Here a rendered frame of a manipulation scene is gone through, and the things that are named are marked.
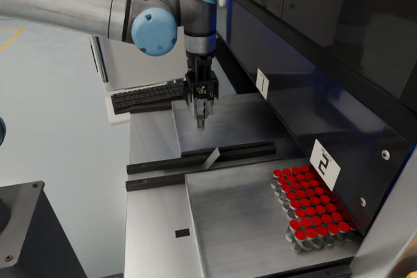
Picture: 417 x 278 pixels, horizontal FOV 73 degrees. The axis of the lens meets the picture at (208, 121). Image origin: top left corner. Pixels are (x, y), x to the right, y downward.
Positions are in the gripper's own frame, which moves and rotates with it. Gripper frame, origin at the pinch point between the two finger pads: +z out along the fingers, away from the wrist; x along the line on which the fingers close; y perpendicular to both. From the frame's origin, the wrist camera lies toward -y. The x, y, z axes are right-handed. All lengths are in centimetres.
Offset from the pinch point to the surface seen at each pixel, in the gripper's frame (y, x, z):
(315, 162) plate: 29.6, 18.7, -5.2
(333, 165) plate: 34.5, 18.7, -8.8
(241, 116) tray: -6.1, 14.5, 7.0
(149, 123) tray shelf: -8.8, -14.9, 7.3
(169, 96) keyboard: -33.2, -7.1, 12.4
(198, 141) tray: 3.7, -1.4, 7.0
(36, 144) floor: -124, -109, 96
